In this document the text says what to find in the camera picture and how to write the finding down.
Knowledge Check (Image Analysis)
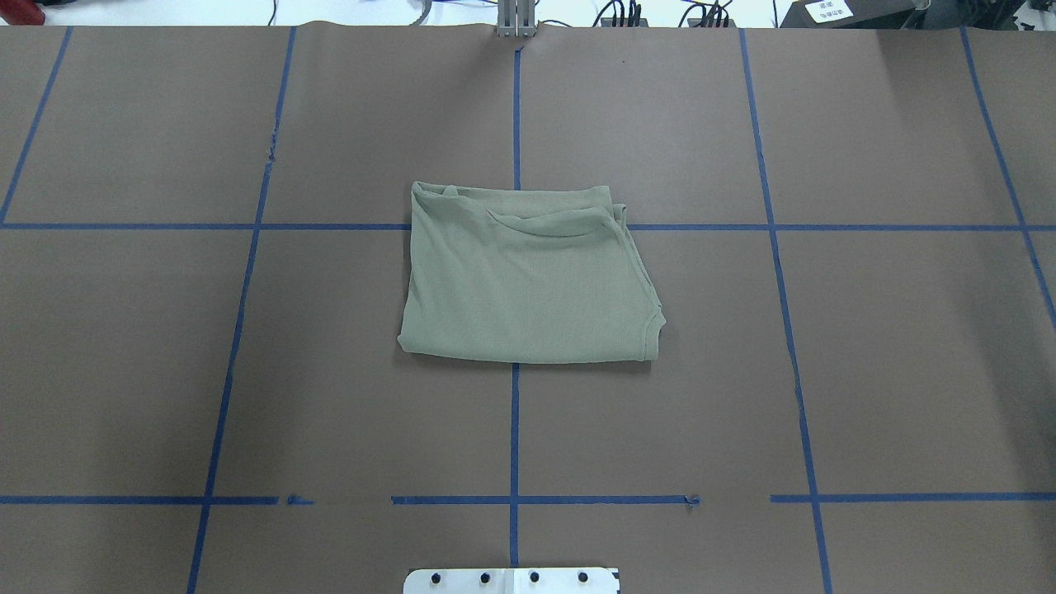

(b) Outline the olive green long-sleeve shirt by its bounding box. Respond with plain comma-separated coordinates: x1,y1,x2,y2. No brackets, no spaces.
398,181,665,365

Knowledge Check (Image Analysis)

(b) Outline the aluminium frame post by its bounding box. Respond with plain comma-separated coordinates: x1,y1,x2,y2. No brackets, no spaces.
494,0,538,38

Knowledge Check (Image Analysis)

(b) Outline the white camera pole with base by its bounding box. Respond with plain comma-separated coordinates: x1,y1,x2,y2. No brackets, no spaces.
403,567,621,593

